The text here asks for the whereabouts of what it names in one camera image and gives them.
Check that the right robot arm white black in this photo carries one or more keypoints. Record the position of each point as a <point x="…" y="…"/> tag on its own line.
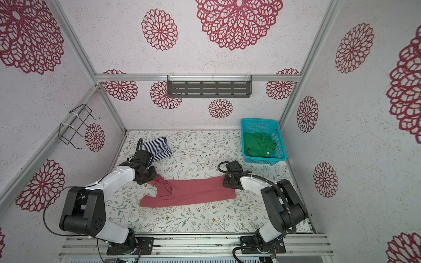
<point x="283" y="206"/>

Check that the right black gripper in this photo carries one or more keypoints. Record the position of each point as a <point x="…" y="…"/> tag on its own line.
<point x="226" y="182"/>

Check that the green tank top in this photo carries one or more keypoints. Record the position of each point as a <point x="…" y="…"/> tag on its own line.
<point x="259" y="145"/>

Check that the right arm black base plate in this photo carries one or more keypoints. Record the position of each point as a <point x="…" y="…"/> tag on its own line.
<point x="252" y="245"/>

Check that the black wire wall rack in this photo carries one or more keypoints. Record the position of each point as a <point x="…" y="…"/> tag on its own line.
<point x="68" y="130"/>

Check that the blue white striped tank top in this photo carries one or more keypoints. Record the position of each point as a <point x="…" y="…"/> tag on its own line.
<point x="159" y="148"/>

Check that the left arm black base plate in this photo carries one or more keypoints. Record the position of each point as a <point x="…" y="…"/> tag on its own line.
<point x="135" y="246"/>

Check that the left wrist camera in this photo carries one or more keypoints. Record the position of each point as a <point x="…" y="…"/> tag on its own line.
<point x="142" y="156"/>

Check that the maroon red tank top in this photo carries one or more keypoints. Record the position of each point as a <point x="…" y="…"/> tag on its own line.
<point x="172" y="193"/>

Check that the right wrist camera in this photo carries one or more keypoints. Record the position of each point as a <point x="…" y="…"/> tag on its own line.
<point x="234" y="167"/>

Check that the grey metal wall shelf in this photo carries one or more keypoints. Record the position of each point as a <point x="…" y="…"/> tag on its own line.
<point x="209" y="87"/>

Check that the aluminium front rail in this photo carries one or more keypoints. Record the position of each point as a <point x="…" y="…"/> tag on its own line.
<point x="200" y="245"/>

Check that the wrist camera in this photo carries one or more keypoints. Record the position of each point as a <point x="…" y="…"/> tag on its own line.
<point x="234" y="167"/>
<point x="142" y="156"/>

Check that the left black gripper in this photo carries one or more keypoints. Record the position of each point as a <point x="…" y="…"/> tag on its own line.
<point x="153" y="174"/>

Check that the teal plastic basket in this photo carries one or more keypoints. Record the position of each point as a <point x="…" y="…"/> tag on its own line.
<point x="271" y="127"/>

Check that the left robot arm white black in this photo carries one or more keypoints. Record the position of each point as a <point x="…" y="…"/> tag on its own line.
<point x="84" y="210"/>

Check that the floral table mat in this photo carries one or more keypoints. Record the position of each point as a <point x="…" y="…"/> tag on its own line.
<point x="195" y="155"/>

